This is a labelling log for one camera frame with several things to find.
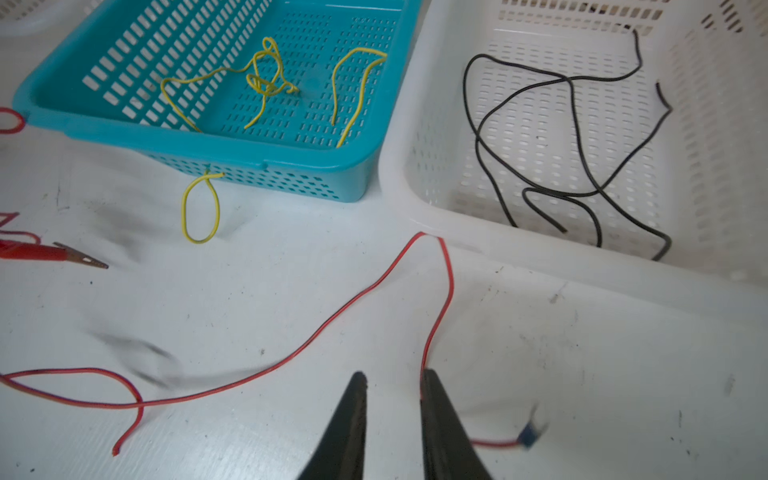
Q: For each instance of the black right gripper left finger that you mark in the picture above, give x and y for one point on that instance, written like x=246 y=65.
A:
x=340 y=453

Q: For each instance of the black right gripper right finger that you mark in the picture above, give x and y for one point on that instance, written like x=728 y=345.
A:
x=447 y=450

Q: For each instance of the white plastic basket right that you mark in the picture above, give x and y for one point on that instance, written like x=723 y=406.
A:
x=617 y=143

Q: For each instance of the white plastic basket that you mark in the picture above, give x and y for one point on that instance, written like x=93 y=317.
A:
x=22 y=18
x=617 y=143

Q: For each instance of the teal plastic basket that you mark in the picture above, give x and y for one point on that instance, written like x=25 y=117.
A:
x=294 y=96

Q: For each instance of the white plastic basket left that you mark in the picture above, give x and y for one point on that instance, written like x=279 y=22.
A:
x=22 y=18

